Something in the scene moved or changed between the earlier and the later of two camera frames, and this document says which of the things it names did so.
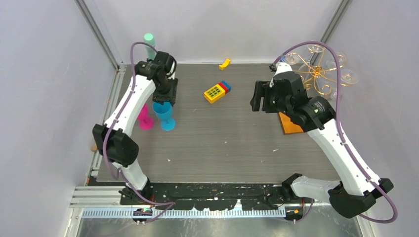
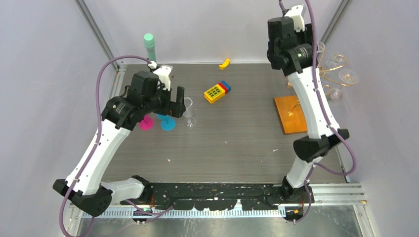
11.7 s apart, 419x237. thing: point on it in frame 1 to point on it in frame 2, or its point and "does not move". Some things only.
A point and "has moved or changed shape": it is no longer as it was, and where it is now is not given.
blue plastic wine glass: [164, 112] does not move
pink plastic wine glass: [146, 122] does not move
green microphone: [149, 38] does not move
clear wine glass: [292, 58] has moved or changed shape
